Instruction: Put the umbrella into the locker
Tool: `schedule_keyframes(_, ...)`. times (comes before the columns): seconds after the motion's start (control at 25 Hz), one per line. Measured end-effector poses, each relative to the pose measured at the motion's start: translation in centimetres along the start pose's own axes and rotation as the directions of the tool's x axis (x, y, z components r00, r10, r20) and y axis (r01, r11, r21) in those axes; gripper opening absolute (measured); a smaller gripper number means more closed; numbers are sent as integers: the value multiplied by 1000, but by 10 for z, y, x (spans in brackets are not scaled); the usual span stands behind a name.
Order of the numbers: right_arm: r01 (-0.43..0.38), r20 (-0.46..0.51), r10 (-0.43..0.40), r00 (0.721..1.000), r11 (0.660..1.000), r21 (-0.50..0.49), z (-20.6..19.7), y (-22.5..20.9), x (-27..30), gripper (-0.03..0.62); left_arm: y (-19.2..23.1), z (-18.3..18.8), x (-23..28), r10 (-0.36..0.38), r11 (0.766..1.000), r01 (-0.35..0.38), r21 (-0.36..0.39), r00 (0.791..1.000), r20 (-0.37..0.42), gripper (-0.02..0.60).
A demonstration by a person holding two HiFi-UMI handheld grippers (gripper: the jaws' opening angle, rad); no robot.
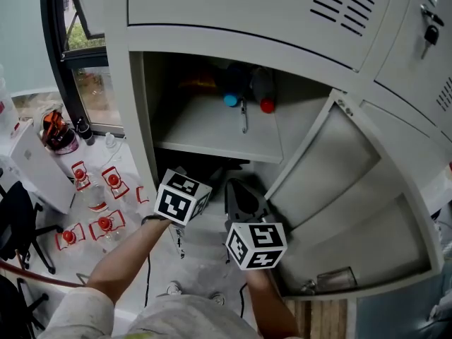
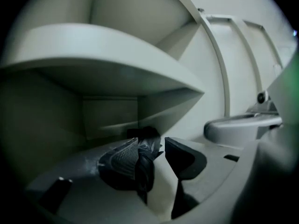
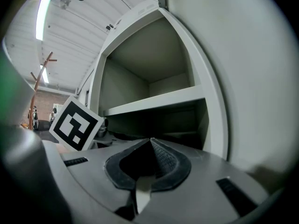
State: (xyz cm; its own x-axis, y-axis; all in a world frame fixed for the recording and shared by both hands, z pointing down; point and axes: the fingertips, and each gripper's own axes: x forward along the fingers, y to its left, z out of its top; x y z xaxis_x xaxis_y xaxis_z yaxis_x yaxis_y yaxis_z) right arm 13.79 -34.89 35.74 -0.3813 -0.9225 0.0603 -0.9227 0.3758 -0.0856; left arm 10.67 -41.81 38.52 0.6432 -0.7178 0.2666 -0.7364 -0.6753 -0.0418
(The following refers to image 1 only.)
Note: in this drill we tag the person's right forearm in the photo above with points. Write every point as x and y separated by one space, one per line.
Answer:
272 306

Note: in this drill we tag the black wristband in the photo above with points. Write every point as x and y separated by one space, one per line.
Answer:
151 219

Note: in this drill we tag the white counter block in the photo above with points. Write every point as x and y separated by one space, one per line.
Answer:
441 193

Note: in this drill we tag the person's shoe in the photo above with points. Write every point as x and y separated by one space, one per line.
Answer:
218 298
173 288

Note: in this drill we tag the small clear bottle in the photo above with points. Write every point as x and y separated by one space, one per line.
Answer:
110 141

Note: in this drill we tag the brown wooden coat rack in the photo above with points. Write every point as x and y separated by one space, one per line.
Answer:
35 275

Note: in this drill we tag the clear jug red cap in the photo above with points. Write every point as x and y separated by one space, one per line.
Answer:
142 195
80 175
105 223
113 180
69 237

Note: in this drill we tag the white cabinet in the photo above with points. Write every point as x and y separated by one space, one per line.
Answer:
39 164

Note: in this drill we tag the black office chair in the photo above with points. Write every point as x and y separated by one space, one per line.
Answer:
14 309
17 217

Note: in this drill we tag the person's left forearm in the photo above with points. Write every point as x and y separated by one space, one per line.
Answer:
130 253

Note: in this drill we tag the black framed window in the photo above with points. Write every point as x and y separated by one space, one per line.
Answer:
53 48

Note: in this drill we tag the metal carabiner clip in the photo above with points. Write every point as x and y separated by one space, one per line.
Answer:
244 118

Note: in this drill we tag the person's left shoe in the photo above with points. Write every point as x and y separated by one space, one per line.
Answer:
173 288

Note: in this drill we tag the orange black helmet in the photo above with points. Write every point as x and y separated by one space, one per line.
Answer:
56 132

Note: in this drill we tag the person's right shoe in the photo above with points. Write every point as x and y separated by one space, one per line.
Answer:
218 298

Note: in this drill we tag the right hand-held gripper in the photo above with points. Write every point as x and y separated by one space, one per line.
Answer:
257 245

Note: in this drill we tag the black-headed car key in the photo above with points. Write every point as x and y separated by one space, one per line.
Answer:
431 35

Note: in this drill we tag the dark bottle blue cap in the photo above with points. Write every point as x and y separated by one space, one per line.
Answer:
233 90

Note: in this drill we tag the black umbrella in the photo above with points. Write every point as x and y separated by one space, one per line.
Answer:
190 162

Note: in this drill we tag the person's grey shirt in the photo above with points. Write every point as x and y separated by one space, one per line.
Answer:
176 320

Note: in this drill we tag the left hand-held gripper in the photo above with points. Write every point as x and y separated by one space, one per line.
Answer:
180 198

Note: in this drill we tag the grey metal locker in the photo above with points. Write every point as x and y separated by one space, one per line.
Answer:
335 175

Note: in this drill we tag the wooden slat platform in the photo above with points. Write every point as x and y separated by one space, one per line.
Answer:
318 320

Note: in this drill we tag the black flask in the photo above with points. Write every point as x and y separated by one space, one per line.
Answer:
84 131

